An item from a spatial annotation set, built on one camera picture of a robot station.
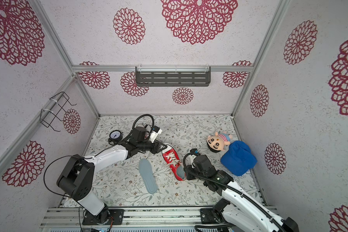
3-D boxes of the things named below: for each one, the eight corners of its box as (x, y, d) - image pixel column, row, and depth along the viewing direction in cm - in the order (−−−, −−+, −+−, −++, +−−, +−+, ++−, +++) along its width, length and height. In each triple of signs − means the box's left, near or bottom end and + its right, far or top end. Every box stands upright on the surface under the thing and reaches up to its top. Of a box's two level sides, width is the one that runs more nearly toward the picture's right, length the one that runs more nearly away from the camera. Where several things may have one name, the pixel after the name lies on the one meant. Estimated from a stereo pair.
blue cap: (217, 163, 95) (219, 160, 92) (233, 139, 107) (235, 136, 104) (245, 181, 87) (248, 179, 84) (259, 153, 100) (262, 150, 96)
